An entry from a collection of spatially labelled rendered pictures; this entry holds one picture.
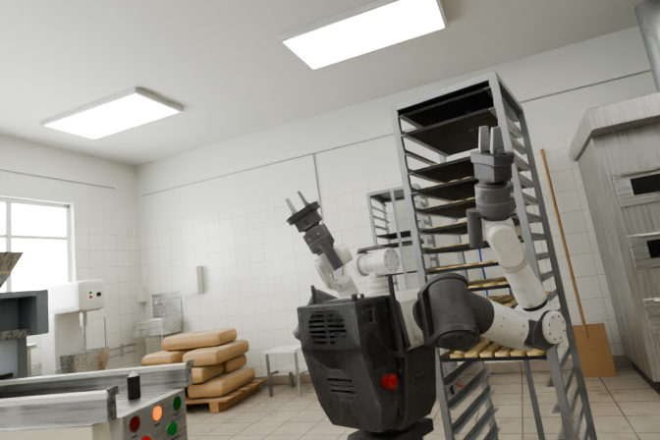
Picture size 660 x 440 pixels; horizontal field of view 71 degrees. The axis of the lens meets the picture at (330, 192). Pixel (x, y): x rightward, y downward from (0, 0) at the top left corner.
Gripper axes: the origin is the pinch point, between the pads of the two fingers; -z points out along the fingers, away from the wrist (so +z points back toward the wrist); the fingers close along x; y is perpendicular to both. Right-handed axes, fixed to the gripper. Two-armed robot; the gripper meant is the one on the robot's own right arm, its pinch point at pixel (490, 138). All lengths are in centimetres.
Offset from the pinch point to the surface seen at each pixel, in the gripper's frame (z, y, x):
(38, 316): 47, -131, 87
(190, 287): 196, -105, 473
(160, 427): 57, -88, 16
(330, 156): 61, 82, 413
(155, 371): 52, -89, 34
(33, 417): 44, -113, 16
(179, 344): 219, -122, 378
